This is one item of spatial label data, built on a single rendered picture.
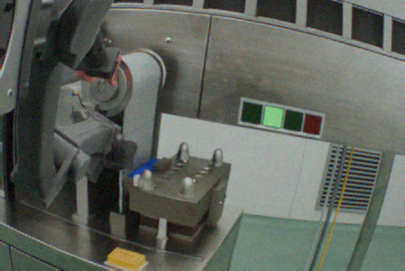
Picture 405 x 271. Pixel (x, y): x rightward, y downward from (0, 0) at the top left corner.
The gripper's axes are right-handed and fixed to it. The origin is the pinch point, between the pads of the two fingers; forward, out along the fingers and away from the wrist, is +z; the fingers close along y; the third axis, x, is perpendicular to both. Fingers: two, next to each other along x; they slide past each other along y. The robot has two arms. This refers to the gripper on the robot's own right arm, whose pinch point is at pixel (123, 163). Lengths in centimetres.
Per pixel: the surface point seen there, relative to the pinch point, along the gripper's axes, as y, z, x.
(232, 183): -13, 267, 67
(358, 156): 80, 249, 95
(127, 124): 0.3, -4.6, 8.4
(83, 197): -9.0, -0.2, -12.0
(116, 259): 8.6, -16.9, -27.4
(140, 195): 6.7, -2.1, -7.4
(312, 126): 42, 20, 25
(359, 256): 74, 59, -8
